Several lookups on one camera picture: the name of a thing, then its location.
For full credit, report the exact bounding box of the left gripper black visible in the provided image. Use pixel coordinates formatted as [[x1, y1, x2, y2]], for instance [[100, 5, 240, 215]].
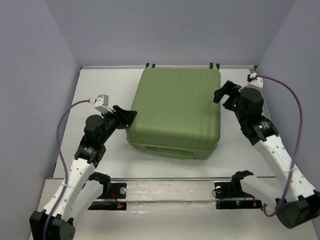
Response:
[[100, 105, 139, 144]]

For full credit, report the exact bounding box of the green hard-shell suitcase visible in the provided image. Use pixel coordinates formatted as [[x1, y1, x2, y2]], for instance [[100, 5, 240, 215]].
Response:
[[126, 64, 221, 160]]

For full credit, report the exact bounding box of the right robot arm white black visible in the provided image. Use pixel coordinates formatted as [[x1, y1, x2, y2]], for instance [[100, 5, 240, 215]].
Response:
[[212, 78, 320, 229]]

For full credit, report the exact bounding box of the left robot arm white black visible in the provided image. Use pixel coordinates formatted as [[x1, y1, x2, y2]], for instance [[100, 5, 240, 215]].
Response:
[[29, 105, 137, 240]]

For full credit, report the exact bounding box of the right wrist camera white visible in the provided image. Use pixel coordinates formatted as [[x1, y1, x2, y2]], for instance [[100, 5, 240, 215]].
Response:
[[238, 73, 264, 92]]

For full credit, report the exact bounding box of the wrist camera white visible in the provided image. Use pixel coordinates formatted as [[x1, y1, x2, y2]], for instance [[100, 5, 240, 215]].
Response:
[[89, 94, 112, 114], [238, 73, 264, 92]]

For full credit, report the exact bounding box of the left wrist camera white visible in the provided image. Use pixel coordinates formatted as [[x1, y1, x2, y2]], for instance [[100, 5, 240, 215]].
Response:
[[89, 94, 112, 114]]

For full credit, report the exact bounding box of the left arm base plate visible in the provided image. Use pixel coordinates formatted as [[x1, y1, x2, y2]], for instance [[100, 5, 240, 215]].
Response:
[[88, 182, 127, 211]]

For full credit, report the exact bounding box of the aluminium rail front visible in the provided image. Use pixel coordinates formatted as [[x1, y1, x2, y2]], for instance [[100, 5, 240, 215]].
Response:
[[111, 177, 232, 182]]

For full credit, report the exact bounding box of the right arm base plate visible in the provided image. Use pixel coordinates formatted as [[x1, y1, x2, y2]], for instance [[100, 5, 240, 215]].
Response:
[[212, 181, 263, 210]]

